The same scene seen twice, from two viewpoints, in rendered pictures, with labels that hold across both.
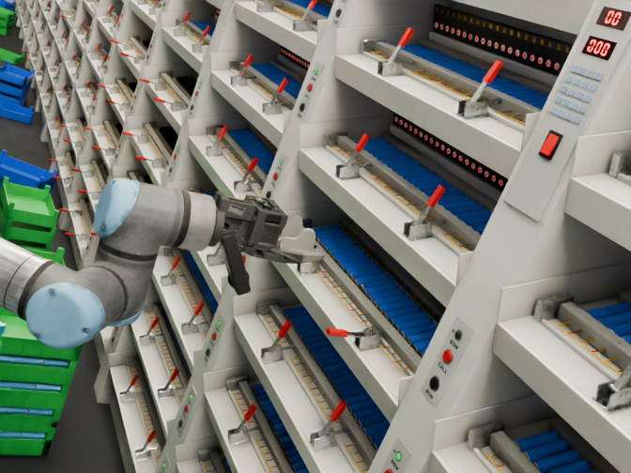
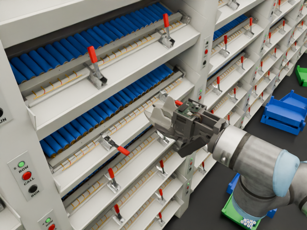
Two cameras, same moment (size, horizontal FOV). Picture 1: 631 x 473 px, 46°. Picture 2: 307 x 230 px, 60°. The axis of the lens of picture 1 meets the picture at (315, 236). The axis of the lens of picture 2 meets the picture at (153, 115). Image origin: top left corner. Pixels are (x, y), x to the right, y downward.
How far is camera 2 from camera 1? 1.52 m
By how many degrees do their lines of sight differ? 95
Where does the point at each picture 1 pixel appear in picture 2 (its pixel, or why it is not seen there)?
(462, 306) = (204, 34)
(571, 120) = not seen: outside the picture
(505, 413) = not seen: hidden behind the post
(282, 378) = (129, 174)
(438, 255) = (180, 37)
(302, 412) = (148, 155)
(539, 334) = not seen: hidden behind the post
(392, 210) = (141, 54)
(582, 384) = (229, 11)
